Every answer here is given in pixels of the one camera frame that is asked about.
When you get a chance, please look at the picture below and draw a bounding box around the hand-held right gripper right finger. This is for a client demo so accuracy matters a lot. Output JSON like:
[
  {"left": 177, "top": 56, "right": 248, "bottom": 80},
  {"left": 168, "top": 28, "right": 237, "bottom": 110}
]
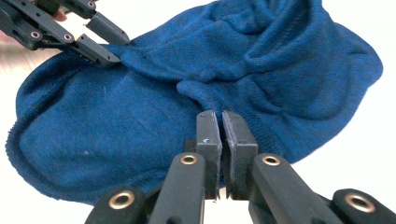
[{"left": 220, "top": 109, "right": 260, "bottom": 201}]

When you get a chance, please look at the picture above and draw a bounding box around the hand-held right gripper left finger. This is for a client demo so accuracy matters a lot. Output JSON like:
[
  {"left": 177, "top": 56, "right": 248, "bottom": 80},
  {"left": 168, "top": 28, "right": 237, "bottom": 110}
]
[{"left": 183, "top": 109, "right": 224, "bottom": 201}]

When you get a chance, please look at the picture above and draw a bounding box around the blue knitted cloth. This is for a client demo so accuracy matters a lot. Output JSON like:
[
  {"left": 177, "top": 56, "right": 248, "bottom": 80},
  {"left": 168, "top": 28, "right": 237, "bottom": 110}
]
[{"left": 5, "top": 0, "right": 384, "bottom": 206}]

